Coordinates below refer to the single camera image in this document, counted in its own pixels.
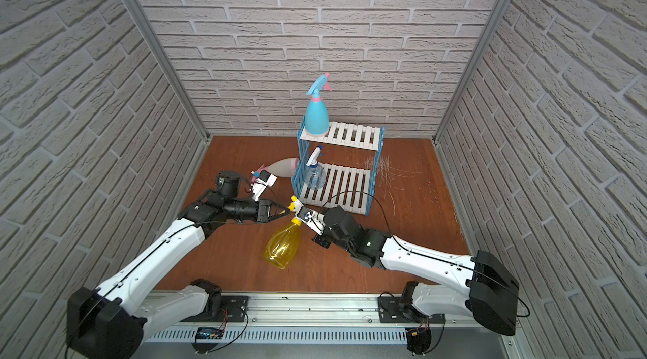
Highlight yellow spray bottle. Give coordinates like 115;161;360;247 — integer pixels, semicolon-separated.
263;217;302;270

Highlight clear spray bottle blue nozzle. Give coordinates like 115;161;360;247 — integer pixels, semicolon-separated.
305;146;327;190

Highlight teal spray bottle pink trim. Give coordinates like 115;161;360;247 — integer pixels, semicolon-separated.
304;73;331;137

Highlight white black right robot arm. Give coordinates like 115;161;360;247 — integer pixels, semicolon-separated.
297;207;520;336

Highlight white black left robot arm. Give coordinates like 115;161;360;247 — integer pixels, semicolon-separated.
66;170;288;358

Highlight blue and white slatted shelf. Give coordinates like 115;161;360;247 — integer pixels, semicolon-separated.
291;121;384;215

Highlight white spray bottle pink nozzle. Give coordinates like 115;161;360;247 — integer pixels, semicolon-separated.
257;157;300;178

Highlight thin scattered straw strands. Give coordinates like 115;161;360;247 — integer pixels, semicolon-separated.
360;156;422;216

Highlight green circuit board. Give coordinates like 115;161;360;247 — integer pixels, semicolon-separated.
195;327;226;340

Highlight black round connector box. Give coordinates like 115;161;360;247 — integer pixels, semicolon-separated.
405;328;432;355

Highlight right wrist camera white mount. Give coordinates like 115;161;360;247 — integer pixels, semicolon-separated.
295;207;325;235

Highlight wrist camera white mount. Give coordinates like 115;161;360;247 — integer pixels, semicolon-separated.
251;170;277;202
295;207;325;235

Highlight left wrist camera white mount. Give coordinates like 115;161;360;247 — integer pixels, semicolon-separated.
251;170;277;202

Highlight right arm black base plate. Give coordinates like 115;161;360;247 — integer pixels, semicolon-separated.
377;293;446;325

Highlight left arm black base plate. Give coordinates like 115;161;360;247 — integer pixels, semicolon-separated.
182;294;249;323

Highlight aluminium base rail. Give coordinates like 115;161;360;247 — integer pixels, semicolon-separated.
142;286;521;358

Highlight left aluminium corner post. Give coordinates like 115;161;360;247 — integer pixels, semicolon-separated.
122;0;210;143

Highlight aluminium corner post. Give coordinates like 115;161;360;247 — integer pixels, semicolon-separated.
433;0;512;145
122;0;210;143

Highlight right aluminium corner post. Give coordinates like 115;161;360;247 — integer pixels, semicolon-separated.
433;0;512;145

